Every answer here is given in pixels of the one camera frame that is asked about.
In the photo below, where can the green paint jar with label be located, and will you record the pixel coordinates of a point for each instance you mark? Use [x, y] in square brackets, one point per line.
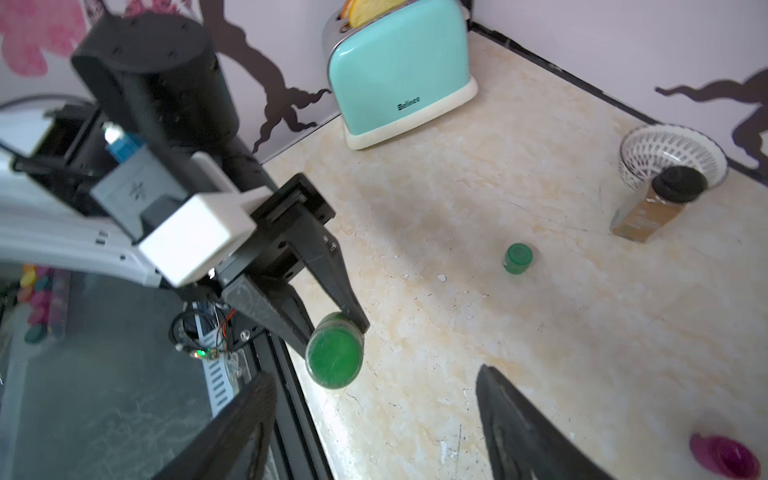
[517, 259]

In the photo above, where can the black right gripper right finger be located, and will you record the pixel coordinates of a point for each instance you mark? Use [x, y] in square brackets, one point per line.
[521, 442]

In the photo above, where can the mint green toaster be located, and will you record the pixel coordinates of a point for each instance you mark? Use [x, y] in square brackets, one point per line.
[399, 70]

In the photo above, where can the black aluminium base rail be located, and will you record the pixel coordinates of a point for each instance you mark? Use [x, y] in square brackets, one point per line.
[295, 451]

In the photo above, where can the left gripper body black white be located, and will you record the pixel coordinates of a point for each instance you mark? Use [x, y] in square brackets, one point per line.
[186, 214]

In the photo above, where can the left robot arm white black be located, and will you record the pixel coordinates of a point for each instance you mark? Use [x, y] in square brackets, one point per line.
[155, 79]

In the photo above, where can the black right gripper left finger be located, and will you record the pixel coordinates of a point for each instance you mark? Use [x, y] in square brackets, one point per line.
[243, 427]

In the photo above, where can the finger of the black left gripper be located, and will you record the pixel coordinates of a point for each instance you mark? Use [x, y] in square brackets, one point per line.
[274, 305]
[321, 253]

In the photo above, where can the white slotted cable duct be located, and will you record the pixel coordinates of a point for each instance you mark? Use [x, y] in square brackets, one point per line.
[221, 385]

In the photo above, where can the spice jar with black cap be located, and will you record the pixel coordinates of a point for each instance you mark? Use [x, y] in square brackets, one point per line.
[658, 203]

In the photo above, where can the magenta paint jar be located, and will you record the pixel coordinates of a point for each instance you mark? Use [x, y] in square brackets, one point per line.
[725, 457]

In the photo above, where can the black white patterned bowl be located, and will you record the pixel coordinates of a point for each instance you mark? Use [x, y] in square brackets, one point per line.
[650, 149]

